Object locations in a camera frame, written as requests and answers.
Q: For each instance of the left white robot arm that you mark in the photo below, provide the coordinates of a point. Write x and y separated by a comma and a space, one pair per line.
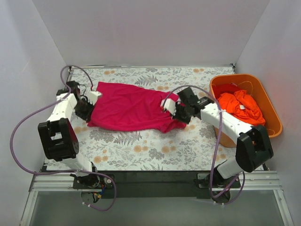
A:
58, 138

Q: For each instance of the orange t shirt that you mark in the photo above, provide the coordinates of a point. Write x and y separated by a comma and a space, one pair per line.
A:
238, 103

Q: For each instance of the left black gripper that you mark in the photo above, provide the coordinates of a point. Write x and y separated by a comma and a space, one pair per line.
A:
87, 110

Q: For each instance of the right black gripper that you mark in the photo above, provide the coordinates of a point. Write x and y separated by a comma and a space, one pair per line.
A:
179, 114

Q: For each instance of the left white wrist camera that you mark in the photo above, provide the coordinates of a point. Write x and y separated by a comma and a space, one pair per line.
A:
93, 96

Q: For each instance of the aluminium frame rail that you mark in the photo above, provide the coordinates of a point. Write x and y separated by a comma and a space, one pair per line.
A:
258, 180

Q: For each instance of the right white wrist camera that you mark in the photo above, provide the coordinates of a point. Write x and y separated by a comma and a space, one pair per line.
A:
169, 105

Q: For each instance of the orange plastic basket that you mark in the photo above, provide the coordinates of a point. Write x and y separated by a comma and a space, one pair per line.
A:
254, 88

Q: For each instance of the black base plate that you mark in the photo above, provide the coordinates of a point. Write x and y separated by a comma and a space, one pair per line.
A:
149, 184

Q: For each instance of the magenta t shirt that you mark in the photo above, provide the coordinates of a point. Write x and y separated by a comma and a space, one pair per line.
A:
124, 107

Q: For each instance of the floral tablecloth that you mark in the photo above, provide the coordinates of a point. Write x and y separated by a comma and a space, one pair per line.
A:
191, 148

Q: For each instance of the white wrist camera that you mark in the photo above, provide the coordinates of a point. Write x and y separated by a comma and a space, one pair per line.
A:
93, 96
169, 105

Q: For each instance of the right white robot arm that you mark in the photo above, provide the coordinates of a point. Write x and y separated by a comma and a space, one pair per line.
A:
253, 146

